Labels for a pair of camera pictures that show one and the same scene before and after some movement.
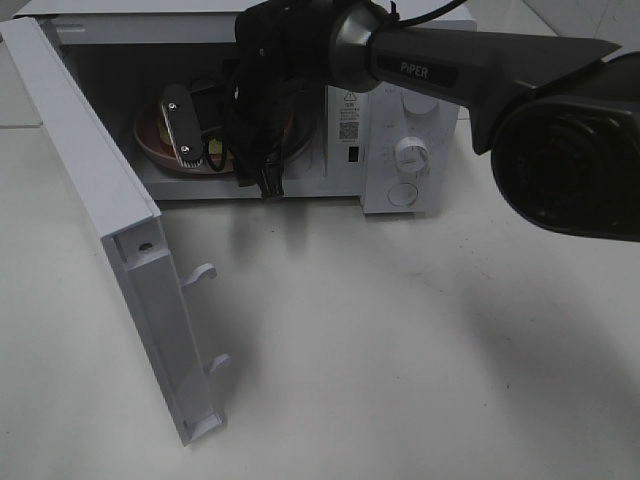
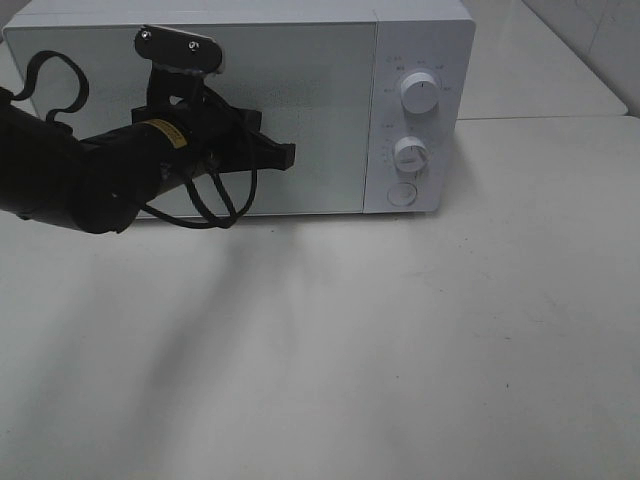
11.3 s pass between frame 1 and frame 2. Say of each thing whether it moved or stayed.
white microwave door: moved
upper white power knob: stayed
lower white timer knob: stayed
